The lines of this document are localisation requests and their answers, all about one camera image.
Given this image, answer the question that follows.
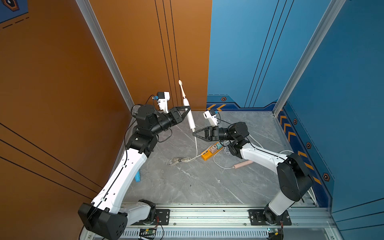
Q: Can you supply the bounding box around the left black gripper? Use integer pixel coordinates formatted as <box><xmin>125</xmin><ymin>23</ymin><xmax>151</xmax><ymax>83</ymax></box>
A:
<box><xmin>149</xmin><ymin>107</ymin><xmax>191</xmax><ymax>139</ymax></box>

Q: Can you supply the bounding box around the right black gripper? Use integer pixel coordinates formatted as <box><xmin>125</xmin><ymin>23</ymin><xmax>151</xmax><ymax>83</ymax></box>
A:
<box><xmin>195</xmin><ymin>128</ymin><xmax>237</xmax><ymax>144</ymax></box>

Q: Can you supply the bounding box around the white electric toothbrush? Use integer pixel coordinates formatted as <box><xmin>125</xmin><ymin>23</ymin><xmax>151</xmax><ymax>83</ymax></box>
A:
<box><xmin>178</xmin><ymin>79</ymin><xmax>197</xmax><ymax>131</ymax></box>

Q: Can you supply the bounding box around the orange power strip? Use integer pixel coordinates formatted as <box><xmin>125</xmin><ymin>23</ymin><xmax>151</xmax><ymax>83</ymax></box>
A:
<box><xmin>201</xmin><ymin>143</ymin><xmax>223</xmax><ymax>161</ymax></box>

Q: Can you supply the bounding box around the white USB cable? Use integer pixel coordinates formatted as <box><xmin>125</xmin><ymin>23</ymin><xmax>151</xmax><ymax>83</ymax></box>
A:
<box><xmin>212</xmin><ymin>140</ymin><xmax>241</xmax><ymax>170</ymax></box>

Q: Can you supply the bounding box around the beige USB cable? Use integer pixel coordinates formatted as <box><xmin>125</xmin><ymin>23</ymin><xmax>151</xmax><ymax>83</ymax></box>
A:
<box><xmin>167</xmin><ymin>129</ymin><xmax>205</xmax><ymax>166</ymax></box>

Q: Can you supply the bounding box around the pink electric toothbrush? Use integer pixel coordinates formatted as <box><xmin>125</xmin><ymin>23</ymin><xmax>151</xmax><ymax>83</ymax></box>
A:
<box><xmin>234</xmin><ymin>160</ymin><xmax>253</xmax><ymax>169</ymax></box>

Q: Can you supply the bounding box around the pink charger adapter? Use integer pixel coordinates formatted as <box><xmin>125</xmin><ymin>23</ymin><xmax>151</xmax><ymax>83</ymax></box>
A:
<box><xmin>209</xmin><ymin>145</ymin><xmax>218</xmax><ymax>154</ymax></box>

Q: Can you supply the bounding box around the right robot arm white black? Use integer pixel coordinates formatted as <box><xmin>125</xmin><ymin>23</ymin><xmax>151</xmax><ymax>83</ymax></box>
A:
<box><xmin>193</xmin><ymin>122</ymin><xmax>314</xmax><ymax>225</ymax></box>

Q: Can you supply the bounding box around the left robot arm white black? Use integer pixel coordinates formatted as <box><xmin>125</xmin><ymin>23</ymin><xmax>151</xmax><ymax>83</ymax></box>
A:
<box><xmin>78</xmin><ymin>105</ymin><xmax>191</xmax><ymax>240</ymax></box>

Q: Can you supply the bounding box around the black microphone on tripod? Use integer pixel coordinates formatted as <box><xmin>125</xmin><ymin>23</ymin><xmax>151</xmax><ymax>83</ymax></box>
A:
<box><xmin>131</xmin><ymin>104</ymin><xmax>142</xmax><ymax>119</ymax></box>

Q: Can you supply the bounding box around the blue handheld microphone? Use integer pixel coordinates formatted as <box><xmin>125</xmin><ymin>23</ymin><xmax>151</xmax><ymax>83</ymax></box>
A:
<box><xmin>135</xmin><ymin>171</ymin><xmax>141</xmax><ymax>183</ymax></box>

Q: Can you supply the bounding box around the right green circuit board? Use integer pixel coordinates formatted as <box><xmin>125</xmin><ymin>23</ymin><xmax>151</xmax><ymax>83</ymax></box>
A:
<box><xmin>267</xmin><ymin>229</ymin><xmax>284</xmax><ymax>240</ymax></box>

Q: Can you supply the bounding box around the green circuit board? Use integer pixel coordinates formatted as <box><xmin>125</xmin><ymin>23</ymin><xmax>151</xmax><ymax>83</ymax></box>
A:
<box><xmin>138</xmin><ymin>228</ymin><xmax>157</xmax><ymax>240</ymax></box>
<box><xmin>267</xmin><ymin>229</ymin><xmax>284</xmax><ymax>240</ymax></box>

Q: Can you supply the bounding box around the left green circuit board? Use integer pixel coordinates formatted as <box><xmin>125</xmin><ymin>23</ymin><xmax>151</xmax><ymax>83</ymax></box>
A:
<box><xmin>138</xmin><ymin>228</ymin><xmax>157</xmax><ymax>240</ymax></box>

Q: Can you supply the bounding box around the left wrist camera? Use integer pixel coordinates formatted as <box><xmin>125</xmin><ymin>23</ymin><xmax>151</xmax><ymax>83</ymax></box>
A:
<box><xmin>155</xmin><ymin>92</ymin><xmax>171</xmax><ymax>114</ymax></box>

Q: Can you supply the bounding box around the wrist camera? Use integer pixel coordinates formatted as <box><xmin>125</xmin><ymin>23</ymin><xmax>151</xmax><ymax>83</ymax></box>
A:
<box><xmin>203</xmin><ymin>109</ymin><xmax>218</xmax><ymax>127</ymax></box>
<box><xmin>155</xmin><ymin>92</ymin><xmax>171</xmax><ymax>114</ymax></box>

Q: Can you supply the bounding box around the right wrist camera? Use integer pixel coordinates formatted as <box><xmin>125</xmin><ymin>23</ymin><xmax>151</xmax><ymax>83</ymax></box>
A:
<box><xmin>203</xmin><ymin>109</ymin><xmax>218</xmax><ymax>127</ymax></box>

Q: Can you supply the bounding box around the white power strip cord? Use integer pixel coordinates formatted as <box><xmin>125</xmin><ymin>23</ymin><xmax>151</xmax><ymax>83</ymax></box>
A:
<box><xmin>248</xmin><ymin>134</ymin><xmax>317</xmax><ymax>205</ymax></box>

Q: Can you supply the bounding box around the aluminium rail frame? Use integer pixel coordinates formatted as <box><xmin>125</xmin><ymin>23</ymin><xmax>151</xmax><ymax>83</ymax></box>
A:
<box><xmin>119</xmin><ymin>204</ymin><xmax>343</xmax><ymax>240</ymax></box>

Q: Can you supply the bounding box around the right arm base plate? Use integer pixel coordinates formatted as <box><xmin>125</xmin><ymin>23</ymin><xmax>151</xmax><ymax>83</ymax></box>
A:
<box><xmin>248</xmin><ymin>209</ymin><xmax>292</xmax><ymax>227</ymax></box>

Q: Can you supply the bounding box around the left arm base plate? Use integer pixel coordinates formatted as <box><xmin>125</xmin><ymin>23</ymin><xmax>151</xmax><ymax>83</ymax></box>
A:
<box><xmin>133</xmin><ymin>209</ymin><xmax>171</xmax><ymax>226</ymax></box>

